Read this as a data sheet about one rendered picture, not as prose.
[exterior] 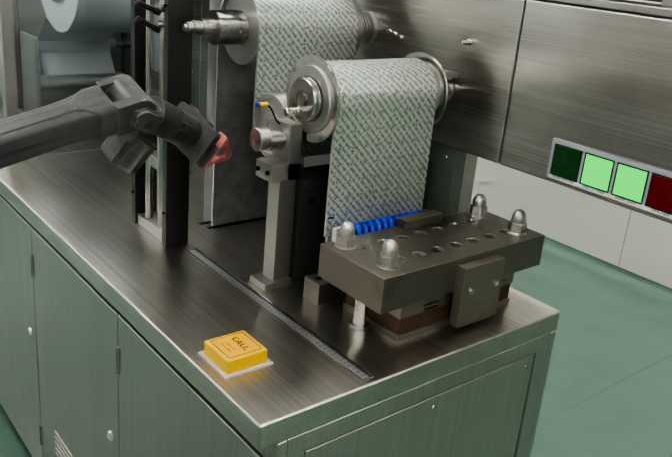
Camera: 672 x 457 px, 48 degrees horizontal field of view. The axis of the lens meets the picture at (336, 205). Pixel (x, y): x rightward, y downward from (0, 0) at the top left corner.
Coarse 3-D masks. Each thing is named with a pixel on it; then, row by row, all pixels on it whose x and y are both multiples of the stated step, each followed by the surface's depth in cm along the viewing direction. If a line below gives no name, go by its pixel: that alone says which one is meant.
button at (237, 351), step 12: (228, 336) 115; (240, 336) 115; (204, 348) 114; (216, 348) 112; (228, 348) 112; (240, 348) 112; (252, 348) 112; (264, 348) 113; (216, 360) 111; (228, 360) 109; (240, 360) 110; (252, 360) 111; (264, 360) 113; (228, 372) 109
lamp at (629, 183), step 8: (624, 168) 120; (632, 168) 119; (616, 176) 121; (624, 176) 120; (632, 176) 119; (640, 176) 118; (616, 184) 121; (624, 184) 120; (632, 184) 119; (640, 184) 118; (616, 192) 121; (624, 192) 120; (632, 192) 119; (640, 192) 118; (640, 200) 118
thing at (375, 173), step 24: (336, 144) 126; (360, 144) 130; (384, 144) 133; (408, 144) 137; (336, 168) 128; (360, 168) 131; (384, 168) 135; (408, 168) 139; (336, 192) 130; (360, 192) 133; (384, 192) 137; (408, 192) 141; (336, 216) 131; (360, 216) 135; (384, 216) 139
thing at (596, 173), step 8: (592, 160) 124; (600, 160) 123; (584, 168) 125; (592, 168) 124; (600, 168) 123; (608, 168) 122; (584, 176) 126; (592, 176) 124; (600, 176) 123; (608, 176) 122; (592, 184) 125; (600, 184) 123; (608, 184) 122
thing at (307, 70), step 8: (296, 72) 129; (304, 72) 127; (312, 72) 126; (320, 72) 124; (320, 80) 124; (328, 88) 123; (328, 96) 123; (328, 104) 124; (328, 112) 124; (296, 120) 131; (320, 120) 126; (328, 120) 125; (304, 128) 130; (312, 128) 128; (320, 128) 126
